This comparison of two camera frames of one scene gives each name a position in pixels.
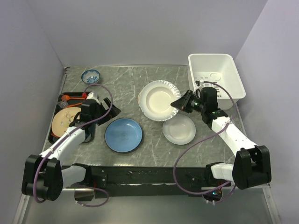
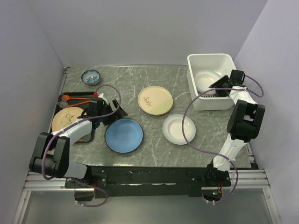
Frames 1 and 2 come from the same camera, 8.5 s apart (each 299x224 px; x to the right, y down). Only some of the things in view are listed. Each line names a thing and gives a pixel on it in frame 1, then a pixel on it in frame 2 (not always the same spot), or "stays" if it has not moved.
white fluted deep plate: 155,99 -> 203,80
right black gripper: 182,103 -> 218,84
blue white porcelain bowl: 90,76 stays
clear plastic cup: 63,104 stays
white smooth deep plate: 180,129 stays
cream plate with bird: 62,119 stays
